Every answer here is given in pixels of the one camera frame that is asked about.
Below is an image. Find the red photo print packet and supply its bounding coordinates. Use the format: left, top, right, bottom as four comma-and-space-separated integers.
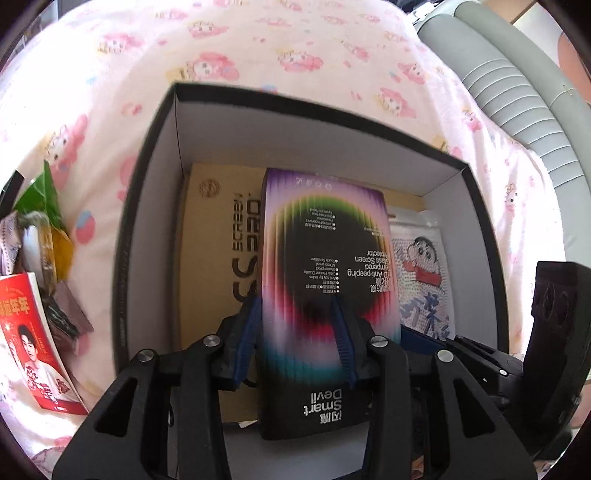
0, 272, 89, 416

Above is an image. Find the green and yellow snack packet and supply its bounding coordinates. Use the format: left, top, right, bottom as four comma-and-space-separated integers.
14, 159, 75, 284

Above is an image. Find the pink cartoon printed blanket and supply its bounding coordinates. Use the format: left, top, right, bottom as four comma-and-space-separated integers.
0, 0, 575, 464

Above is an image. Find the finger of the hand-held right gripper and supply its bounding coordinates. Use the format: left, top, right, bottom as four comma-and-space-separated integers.
401, 324, 525, 407

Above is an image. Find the dark brown packet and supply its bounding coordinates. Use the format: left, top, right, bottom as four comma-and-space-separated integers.
41, 281, 95, 356

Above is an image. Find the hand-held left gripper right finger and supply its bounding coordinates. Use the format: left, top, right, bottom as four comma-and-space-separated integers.
332, 305, 540, 480

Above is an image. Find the brown kraft flat box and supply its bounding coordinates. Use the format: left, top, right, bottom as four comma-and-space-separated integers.
178, 161, 426, 423

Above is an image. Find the grey ribbed sofa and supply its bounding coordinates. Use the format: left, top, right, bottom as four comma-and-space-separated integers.
416, 0, 591, 222

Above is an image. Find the cartoon print clear pouch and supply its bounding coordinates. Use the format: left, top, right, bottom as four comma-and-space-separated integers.
385, 208, 456, 341

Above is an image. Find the black cardboard box container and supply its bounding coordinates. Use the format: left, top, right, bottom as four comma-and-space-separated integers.
112, 82, 511, 480

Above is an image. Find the rainbow screen protector box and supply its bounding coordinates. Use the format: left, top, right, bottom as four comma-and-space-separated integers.
256, 168, 402, 441

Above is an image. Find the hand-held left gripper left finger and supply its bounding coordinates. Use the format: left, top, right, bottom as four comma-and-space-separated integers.
52, 295, 263, 480

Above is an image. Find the beige patterned strip bundle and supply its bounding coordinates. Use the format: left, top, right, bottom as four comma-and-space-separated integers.
0, 215, 25, 278

